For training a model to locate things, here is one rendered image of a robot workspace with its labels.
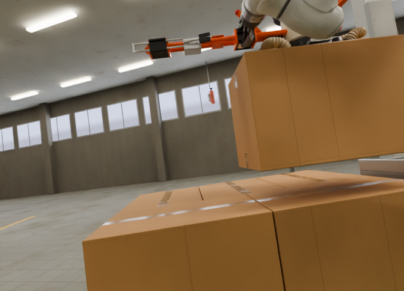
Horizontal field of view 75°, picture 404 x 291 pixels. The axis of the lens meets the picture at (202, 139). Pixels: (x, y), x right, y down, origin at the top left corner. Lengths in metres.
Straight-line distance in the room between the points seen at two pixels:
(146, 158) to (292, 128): 9.66
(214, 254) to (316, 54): 0.73
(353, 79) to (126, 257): 0.93
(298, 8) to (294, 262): 0.75
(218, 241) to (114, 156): 10.42
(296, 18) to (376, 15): 1.86
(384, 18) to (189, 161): 8.01
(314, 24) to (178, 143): 9.17
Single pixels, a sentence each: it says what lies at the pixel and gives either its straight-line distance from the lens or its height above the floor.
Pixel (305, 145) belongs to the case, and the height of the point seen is 0.74.
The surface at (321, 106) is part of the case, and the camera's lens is 0.96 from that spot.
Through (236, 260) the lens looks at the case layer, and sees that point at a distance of 0.91.
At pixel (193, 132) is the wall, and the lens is 9.64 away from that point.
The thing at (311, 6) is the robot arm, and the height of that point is 1.10.
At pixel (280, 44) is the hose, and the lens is 1.06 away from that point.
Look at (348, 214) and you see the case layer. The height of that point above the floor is 0.49.
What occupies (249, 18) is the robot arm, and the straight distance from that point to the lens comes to 0.94.
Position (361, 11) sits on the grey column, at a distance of 2.77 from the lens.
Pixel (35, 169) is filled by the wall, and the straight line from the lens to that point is 14.01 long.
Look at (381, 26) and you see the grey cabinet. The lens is 2.66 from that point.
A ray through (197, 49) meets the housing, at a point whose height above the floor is 1.17.
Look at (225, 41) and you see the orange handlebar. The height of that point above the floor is 1.19.
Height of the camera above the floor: 0.75
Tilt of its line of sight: 3 degrees up
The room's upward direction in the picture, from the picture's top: 8 degrees counter-clockwise
